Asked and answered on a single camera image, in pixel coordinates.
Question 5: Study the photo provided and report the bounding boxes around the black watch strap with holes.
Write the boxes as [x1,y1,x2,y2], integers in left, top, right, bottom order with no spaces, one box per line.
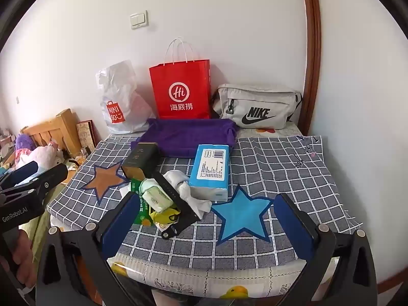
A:
[151,172,200,222]

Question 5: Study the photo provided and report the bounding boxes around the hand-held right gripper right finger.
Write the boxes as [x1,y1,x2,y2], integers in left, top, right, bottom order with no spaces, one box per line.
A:
[272,193,378,306]

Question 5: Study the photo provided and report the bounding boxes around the grey waist bag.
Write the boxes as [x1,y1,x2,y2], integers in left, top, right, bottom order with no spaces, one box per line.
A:
[211,83,303,130]

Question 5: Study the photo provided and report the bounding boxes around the patterned book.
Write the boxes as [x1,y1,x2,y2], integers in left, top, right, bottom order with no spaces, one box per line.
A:
[76,120,98,154]

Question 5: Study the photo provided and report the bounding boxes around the white plastic bag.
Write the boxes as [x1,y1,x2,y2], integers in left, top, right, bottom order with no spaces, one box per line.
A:
[96,60,157,134]

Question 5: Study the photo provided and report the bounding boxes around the dark green tin box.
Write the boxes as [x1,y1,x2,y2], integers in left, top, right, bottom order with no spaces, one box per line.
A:
[121,141,160,179]

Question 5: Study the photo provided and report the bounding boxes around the brown wooden door frame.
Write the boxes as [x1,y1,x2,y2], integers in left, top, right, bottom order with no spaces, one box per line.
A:
[299,0,322,136]

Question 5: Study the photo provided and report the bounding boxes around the purple plush toy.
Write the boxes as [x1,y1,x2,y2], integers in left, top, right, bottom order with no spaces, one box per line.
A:
[14,133,34,154]

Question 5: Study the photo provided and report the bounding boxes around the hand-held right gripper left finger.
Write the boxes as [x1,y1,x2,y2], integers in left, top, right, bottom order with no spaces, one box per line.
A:
[36,191,150,306]

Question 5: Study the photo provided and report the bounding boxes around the green wipes packet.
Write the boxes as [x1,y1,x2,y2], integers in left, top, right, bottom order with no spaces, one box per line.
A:
[130,178,157,227]

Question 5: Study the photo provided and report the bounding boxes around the wooden headboard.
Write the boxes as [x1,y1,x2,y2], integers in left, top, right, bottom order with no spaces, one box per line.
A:
[21,108,83,154]

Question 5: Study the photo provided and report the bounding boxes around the pale green tissue pack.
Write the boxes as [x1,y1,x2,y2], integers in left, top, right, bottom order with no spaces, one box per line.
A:
[140,178,160,195]
[143,189,173,214]

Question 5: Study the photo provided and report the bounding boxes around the yellow plastic item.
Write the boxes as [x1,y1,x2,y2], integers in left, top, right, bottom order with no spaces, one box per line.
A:
[149,208,179,228]

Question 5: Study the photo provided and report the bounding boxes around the red paper bag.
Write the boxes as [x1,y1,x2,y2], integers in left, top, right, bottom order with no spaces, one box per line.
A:
[149,37,211,120]

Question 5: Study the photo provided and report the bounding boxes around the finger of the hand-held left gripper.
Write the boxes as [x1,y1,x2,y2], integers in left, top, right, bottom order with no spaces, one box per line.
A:
[0,161,39,187]
[0,163,69,203]

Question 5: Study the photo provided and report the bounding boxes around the white light switch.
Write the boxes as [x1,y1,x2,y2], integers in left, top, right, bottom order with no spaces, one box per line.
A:
[130,10,149,29]

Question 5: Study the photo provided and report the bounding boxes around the purple fabric tray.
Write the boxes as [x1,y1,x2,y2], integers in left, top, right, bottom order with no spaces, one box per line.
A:
[130,118,240,159]

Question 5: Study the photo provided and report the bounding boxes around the person's left hand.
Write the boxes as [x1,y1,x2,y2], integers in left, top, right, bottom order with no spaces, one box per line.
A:
[14,226,37,289]

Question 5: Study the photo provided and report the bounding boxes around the blue tissue pack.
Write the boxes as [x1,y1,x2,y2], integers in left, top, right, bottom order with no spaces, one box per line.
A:
[188,144,231,202]

